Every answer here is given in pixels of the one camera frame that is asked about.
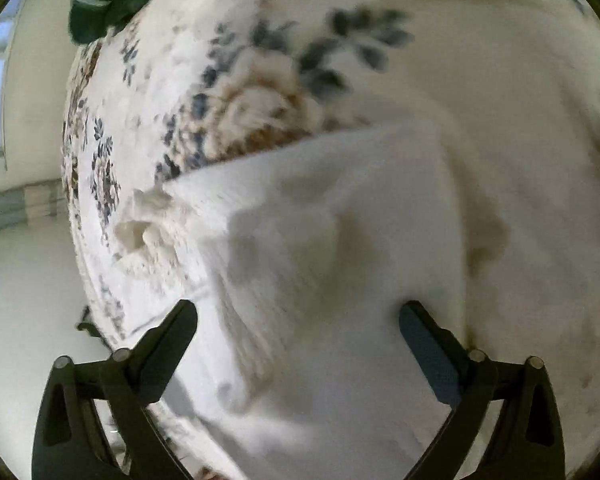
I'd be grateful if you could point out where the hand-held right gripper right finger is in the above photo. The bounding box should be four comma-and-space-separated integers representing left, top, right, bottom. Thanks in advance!
399, 300, 567, 480

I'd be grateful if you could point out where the teal striped curtain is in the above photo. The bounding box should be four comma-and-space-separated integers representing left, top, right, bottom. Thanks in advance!
0, 187, 28, 236

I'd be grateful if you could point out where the white towel cloth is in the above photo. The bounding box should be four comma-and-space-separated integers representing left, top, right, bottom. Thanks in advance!
114, 121, 481, 480

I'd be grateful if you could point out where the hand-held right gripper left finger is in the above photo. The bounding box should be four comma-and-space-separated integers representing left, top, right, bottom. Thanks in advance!
31, 299, 199, 480

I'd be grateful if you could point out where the floral printed blanket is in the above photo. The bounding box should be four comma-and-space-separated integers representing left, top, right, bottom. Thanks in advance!
61, 0, 600, 480

